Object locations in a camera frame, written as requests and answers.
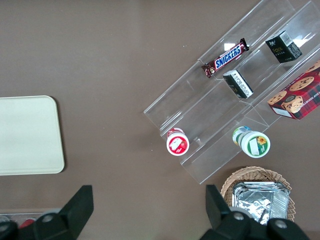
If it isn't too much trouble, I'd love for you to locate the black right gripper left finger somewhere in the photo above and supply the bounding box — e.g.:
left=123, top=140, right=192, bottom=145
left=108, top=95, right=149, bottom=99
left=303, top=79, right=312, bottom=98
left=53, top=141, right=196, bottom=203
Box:
left=17, top=185, right=95, bottom=240

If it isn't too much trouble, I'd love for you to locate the cream plastic tray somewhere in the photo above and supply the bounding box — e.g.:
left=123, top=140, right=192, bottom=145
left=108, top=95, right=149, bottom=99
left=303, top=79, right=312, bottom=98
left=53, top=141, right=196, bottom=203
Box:
left=0, top=95, right=66, bottom=176

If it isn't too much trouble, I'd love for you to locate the small black carton box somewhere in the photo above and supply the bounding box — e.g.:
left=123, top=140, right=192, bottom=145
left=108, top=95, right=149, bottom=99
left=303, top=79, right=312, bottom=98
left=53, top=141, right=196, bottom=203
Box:
left=222, top=69, right=254, bottom=100

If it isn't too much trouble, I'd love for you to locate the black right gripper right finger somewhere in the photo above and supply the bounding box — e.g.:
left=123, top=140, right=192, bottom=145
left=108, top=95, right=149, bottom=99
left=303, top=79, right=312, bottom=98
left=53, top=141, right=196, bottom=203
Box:
left=199, top=184, right=311, bottom=240

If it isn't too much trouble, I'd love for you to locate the red strawberry yogurt cup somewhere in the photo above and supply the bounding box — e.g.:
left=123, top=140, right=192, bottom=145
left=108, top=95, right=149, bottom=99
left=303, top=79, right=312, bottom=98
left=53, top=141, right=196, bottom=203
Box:
left=166, top=127, right=190, bottom=156

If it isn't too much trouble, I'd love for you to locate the crinkled foil-wrapped sandwich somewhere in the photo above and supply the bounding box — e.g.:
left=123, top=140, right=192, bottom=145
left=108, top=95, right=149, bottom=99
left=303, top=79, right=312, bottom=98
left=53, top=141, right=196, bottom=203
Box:
left=234, top=192, right=273, bottom=226

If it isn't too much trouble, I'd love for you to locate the clear plastic container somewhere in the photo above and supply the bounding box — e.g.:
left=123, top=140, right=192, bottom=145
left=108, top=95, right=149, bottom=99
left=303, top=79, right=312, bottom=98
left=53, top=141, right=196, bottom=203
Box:
left=0, top=211, right=61, bottom=226

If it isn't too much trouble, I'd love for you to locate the black Face carton box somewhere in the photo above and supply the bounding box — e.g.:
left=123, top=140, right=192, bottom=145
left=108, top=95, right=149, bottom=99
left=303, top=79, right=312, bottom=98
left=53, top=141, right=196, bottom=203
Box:
left=265, top=30, right=303, bottom=64

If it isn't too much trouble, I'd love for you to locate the clear acrylic tiered shelf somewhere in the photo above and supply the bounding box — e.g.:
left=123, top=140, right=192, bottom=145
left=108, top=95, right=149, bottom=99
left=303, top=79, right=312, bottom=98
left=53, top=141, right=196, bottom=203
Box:
left=143, top=0, right=320, bottom=186

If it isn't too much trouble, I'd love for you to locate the woven wicker basket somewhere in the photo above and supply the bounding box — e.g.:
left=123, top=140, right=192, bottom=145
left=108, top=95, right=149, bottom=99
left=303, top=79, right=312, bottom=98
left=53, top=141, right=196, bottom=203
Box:
left=220, top=166, right=296, bottom=223

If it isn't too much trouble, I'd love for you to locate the red item in container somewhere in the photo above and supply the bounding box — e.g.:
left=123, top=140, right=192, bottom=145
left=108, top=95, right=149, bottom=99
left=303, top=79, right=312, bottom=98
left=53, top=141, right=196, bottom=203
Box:
left=18, top=218, right=35, bottom=229

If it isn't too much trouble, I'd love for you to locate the Snickers chocolate bar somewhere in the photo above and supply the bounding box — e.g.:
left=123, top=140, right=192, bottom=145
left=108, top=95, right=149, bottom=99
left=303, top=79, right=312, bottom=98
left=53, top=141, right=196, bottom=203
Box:
left=201, top=37, right=250, bottom=79

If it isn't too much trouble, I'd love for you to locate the flat foil-wrapped sandwich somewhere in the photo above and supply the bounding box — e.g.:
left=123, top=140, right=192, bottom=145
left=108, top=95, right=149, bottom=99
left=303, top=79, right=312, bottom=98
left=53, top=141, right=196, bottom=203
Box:
left=233, top=181, right=290, bottom=220

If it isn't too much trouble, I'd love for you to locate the red chocolate chip cookie box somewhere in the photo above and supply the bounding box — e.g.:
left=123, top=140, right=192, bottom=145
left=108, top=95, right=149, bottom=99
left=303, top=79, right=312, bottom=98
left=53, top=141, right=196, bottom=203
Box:
left=267, top=59, right=320, bottom=121

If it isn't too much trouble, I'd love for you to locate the green sunflower yogurt cup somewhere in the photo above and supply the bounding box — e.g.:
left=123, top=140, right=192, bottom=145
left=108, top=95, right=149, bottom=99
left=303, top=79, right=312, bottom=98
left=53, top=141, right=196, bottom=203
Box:
left=232, top=126, right=271, bottom=159

